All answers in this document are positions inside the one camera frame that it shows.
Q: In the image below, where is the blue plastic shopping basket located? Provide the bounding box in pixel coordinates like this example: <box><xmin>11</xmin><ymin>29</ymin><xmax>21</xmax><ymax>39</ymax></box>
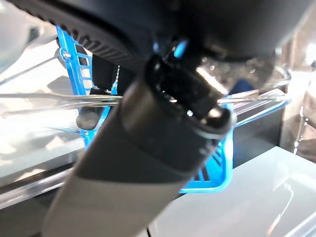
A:
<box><xmin>0</xmin><ymin>24</ymin><xmax>292</xmax><ymax>195</ymax></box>

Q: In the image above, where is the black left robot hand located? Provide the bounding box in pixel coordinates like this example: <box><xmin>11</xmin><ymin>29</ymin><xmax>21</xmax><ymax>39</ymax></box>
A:
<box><xmin>12</xmin><ymin>0</ymin><xmax>316</xmax><ymax>237</ymax></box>

